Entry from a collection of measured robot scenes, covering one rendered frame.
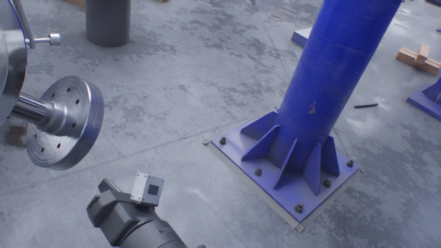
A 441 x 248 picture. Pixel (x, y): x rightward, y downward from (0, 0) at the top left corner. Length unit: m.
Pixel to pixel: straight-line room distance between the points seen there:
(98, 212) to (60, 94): 0.33
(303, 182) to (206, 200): 0.61
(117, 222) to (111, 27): 2.43
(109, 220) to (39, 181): 1.33
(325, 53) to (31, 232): 1.54
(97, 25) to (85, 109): 2.22
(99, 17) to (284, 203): 1.98
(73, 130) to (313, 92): 1.26
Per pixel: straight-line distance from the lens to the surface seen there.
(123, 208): 0.50
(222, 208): 1.74
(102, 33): 2.87
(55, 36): 0.63
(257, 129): 2.08
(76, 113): 0.68
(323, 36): 1.60
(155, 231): 0.47
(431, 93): 3.79
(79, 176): 1.81
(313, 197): 1.95
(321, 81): 1.65
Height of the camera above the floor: 1.37
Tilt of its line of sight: 38 degrees down
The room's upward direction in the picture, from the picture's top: 16 degrees clockwise
